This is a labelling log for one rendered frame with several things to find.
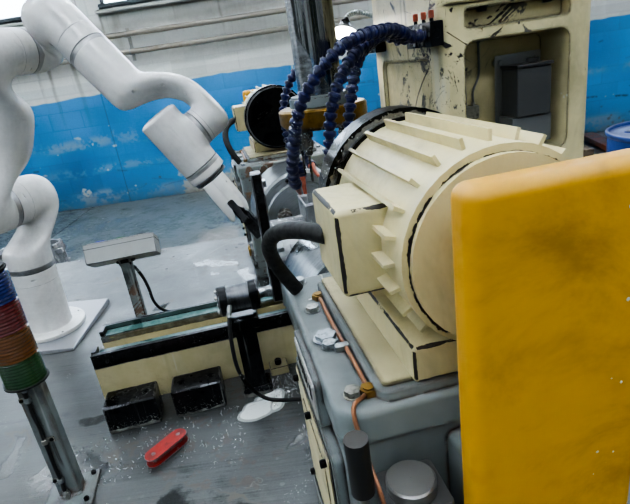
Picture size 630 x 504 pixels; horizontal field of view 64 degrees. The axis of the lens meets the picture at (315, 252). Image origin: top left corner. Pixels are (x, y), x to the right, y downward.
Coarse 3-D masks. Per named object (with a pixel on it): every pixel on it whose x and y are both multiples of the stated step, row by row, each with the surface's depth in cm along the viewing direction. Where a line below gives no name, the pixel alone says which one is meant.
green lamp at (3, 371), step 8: (24, 360) 75; (32, 360) 76; (40, 360) 77; (0, 368) 74; (8, 368) 74; (16, 368) 74; (24, 368) 75; (32, 368) 76; (40, 368) 77; (0, 376) 76; (8, 376) 74; (16, 376) 75; (24, 376) 75; (32, 376) 76; (40, 376) 77; (8, 384) 75; (16, 384) 75; (24, 384) 75; (32, 384) 76
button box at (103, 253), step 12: (108, 240) 125; (120, 240) 125; (132, 240) 125; (144, 240) 126; (156, 240) 129; (84, 252) 124; (96, 252) 124; (108, 252) 124; (120, 252) 125; (132, 252) 125; (144, 252) 125; (156, 252) 128; (96, 264) 125; (108, 264) 130
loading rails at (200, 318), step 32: (128, 320) 116; (160, 320) 116; (192, 320) 116; (224, 320) 118; (288, 320) 110; (96, 352) 105; (128, 352) 105; (160, 352) 106; (192, 352) 108; (224, 352) 109; (288, 352) 113; (128, 384) 107; (160, 384) 108
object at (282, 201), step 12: (276, 168) 138; (276, 180) 128; (252, 192) 143; (276, 192) 129; (288, 192) 129; (312, 192) 131; (252, 204) 140; (276, 204) 130; (288, 204) 130; (276, 216) 131; (288, 216) 128
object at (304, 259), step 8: (304, 240) 86; (296, 248) 87; (304, 248) 84; (312, 248) 82; (288, 256) 89; (296, 256) 85; (304, 256) 82; (312, 256) 80; (320, 256) 77; (288, 264) 87; (296, 264) 83; (304, 264) 80; (312, 264) 78; (320, 264) 75; (296, 272) 82; (304, 272) 78; (312, 272) 76; (320, 272) 74; (328, 272) 74; (288, 312) 86
